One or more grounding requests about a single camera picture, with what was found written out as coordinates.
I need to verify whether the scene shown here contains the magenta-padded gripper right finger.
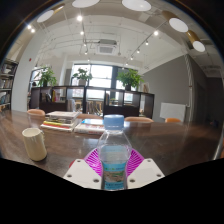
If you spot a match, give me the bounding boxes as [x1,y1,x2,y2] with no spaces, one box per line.
[126,148,166,190]

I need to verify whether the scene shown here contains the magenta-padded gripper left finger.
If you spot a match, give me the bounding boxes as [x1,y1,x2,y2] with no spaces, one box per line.
[63,148,104,191]

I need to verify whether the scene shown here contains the clear blue-capped water bottle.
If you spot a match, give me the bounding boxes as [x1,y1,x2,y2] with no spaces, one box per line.
[96,114,133,192]

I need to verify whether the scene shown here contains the low pile of magazines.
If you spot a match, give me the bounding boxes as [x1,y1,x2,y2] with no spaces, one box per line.
[73,118,106,135]

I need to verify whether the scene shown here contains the cream paper cup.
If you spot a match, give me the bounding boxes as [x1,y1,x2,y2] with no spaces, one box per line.
[21,127,48,163]

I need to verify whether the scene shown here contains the tall stack of books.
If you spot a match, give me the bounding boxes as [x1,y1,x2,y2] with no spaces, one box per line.
[39,110,82,133]

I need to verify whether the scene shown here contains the low black shelf unit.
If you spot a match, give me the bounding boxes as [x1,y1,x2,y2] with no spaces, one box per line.
[29,85,156,119]

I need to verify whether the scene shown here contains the orange chairs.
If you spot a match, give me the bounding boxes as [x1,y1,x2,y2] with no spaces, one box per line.
[26,108,183,124]

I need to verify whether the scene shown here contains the large potted green plant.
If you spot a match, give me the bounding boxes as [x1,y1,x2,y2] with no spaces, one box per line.
[116,68,145,92]

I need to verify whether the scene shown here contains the small potted green plant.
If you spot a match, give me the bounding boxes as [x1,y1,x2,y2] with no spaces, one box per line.
[71,68,93,87]

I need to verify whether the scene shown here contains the bushy potted green plant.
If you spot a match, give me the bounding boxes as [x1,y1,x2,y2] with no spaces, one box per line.
[37,66,58,88]

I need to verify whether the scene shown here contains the white ceiling air conditioner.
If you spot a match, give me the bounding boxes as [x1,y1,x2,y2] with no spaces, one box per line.
[96,39,119,56]

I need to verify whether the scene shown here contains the round white ceiling lamps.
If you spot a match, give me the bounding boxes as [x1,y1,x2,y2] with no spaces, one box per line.
[36,0,207,53]

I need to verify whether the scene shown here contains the small ceiling spotlights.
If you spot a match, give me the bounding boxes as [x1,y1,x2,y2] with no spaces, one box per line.
[26,14,161,63]

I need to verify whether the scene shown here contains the tall wall bookshelf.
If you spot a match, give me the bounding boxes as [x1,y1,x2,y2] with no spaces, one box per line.
[0,58,19,113]

